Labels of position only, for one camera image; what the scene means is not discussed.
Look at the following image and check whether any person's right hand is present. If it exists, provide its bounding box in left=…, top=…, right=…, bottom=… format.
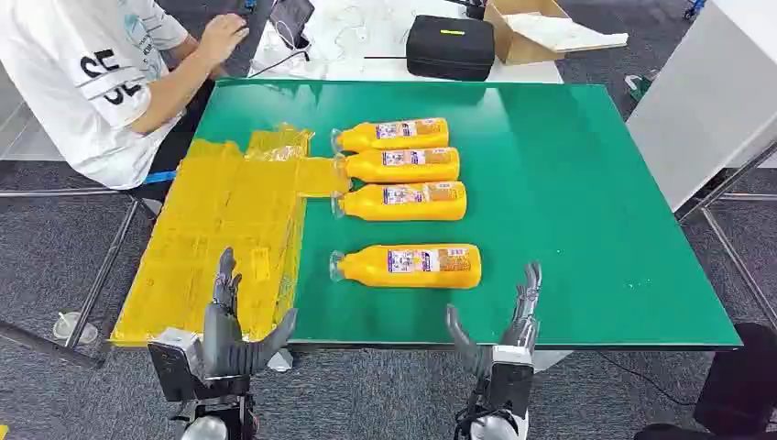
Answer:
left=197, top=13, right=251, bottom=68

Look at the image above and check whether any black device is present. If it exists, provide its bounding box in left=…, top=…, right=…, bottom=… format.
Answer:
left=445, top=0, right=487, bottom=20

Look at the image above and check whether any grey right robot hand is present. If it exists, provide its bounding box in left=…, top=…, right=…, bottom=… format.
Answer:
left=445, top=260, right=543, bottom=379

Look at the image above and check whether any black floor cable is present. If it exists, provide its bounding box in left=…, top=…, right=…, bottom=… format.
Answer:
left=597, top=352, right=699, bottom=407

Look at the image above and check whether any person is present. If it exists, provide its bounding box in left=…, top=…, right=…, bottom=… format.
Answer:
left=0, top=0, right=251, bottom=202

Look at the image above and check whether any yellow sheet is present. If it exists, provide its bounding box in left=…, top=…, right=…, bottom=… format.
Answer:
left=111, top=123, right=354, bottom=348

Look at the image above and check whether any white foam board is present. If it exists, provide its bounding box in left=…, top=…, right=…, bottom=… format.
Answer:
left=503, top=12, right=630, bottom=55

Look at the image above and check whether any metal desk frame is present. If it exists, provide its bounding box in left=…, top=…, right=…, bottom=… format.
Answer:
left=676, top=142, right=777, bottom=329

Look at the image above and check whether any white cable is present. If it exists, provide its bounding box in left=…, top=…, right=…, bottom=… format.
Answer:
left=267, top=17, right=312, bottom=51

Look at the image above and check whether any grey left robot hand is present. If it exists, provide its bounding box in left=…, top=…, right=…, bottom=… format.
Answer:
left=202, top=247, right=300, bottom=380

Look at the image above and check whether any metal table frame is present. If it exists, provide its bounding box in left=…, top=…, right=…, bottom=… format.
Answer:
left=0, top=188, right=160, bottom=369

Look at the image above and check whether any dark tablet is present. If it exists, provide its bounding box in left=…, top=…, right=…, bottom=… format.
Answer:
left=268, top=0, right=316, bottom=50

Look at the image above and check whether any white desk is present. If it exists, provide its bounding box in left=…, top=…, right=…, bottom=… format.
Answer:
left=625, top=0, right=777, bottom=214

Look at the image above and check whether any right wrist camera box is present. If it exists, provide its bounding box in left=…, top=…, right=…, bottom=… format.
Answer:
left=485, top=345, right=535, bottom=420

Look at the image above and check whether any black zip case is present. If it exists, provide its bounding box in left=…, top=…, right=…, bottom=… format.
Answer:
left=405, top=14, right=497, bottom=83

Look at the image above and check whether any clear plastic cup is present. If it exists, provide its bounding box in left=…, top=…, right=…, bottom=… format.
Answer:
left=53, top=311, right=98, bottom=345

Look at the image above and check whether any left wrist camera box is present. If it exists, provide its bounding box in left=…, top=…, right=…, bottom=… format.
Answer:
left=147, top=326, right=208, bottom=403

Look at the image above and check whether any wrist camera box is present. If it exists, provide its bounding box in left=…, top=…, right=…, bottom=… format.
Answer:
left=485, top=345, right=535, bottom=420
left=147, top=326, right=208, bottom=403

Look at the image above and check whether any orange juice bottle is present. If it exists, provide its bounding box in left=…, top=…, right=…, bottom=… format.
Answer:
left=334, top=147, right=461, bottom=184
left=330, top=181, right=468, bottom=223
left=330, top=117, right=451, bottom=154
left=328, top=243, right=483, bottom=291

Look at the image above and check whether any green table mat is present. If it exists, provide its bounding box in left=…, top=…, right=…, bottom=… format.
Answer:
left=192, top=79, right=743, bottom=352

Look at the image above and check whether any white table foot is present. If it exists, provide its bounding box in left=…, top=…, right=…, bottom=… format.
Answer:
left=531, top=350, right=573, bottom=373
left=266, top=347, right=296, bottom=373

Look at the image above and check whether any green white floor item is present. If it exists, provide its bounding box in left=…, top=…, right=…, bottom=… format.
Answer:
left=625, top=70, right=660, bottom=103

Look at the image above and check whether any cardboard box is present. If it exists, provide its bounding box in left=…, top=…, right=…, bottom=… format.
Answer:
left=483, top=0, right=572, bottom=67

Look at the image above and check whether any black equipment base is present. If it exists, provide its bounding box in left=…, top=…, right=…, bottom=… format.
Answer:
left=634, top=322, right=777, bottom=440

